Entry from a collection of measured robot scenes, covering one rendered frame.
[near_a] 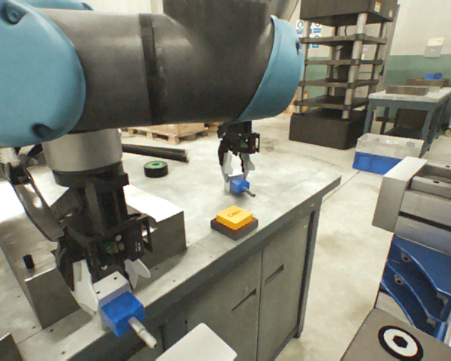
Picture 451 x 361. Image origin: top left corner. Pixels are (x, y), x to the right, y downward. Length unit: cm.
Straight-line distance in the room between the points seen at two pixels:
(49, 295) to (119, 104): 35
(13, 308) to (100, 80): 45
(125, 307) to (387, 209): 41
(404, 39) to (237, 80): 661
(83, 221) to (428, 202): 45
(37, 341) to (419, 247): 56
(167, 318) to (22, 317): 24
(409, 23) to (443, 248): 640
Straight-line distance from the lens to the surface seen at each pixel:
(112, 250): 35
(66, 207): 40
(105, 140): 31
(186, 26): 20
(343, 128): 428
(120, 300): 45
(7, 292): 62
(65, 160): 31
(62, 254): 39
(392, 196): 49
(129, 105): 19
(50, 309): 50
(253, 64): 20
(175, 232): 55
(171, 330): 66
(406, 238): 51
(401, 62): 676
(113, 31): 20
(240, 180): 79
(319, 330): 153
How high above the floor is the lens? 115
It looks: 23 degrees down
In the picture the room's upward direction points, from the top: straight up
